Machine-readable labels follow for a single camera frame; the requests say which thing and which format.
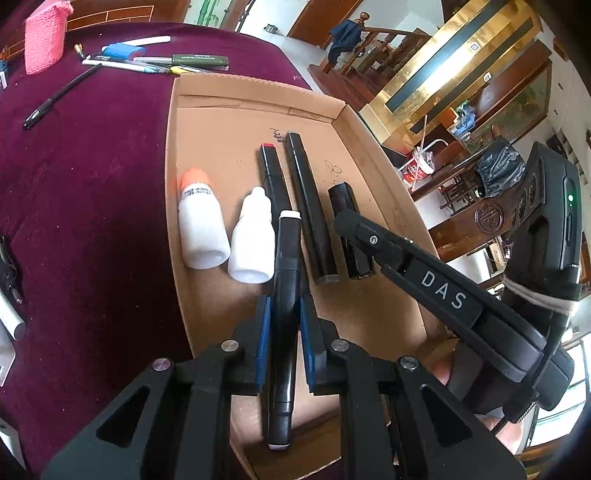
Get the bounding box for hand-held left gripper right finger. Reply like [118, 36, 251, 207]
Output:
[300, 295, 527, 480]

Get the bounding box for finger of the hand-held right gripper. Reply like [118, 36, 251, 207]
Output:
[333, 209, 417, 278]

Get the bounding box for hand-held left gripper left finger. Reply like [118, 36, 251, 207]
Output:
[41, 295, 273, 480]

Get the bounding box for glossy black tube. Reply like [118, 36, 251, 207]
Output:
[328, 182, 374, 281]

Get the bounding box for black marker pale caps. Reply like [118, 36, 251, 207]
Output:
[267, 210, 303, 450]

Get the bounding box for black marker grey end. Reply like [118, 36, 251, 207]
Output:
[283, 131, 339, 284]

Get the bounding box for white dropper bottle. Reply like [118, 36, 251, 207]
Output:
[227, 187, 275, 284]

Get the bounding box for black marker red cap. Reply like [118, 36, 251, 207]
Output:
[257, 142, 298, 259]

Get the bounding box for white bottle orange cap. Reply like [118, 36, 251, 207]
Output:
[178, 168, 232, 270]

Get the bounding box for cardboard box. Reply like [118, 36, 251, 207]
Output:
[165, 73, 455, 480]

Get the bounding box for white marker grey print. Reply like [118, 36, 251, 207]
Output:
[0, 291, 27, 341]

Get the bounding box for person's right hand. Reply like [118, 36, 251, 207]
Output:
[431, 353, 527, 457]

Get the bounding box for red paper cup with straw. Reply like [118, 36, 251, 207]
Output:
[399, 115, 451, 190]

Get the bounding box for carved wooden chair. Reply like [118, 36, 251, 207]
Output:
[427, 182, 546, 259]

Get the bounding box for black plastic bag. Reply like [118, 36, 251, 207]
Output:
[475, 138, 527, 199]

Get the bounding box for wooden stair railing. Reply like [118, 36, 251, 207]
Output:
[307, 11, 444, 112]

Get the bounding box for dark blue jacket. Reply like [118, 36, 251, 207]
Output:
[329, 18, 365, 65]

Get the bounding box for brown wooden door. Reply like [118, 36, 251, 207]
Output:
[288, 0, 365, 47]

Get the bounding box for maroon velvet tablecloth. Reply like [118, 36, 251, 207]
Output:
[0, 22, 305, 472]

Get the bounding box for green pen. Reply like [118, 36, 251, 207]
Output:
[172, 54, 230, 71]

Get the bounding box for white angular charger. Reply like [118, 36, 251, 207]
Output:
[0, 340, 17, 388]

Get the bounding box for bamboo painted panel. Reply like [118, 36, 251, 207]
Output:
[185, 0, 259, 28]

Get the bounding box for plain white marker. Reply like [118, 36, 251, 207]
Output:
[124, 35, 171, 48]

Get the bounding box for white thin pen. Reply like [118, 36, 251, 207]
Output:
[82, 58, 162, 75]

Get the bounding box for blue lighter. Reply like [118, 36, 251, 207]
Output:
[100, 42, 136, 58]

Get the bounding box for wooden cabinet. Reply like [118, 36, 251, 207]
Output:
[65, 0, 190, 31]

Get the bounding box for pink knitted cover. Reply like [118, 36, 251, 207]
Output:
[24, 0, 75, 76]

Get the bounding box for gold wall panel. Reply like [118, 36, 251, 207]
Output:
[360, 0, 548, 144]

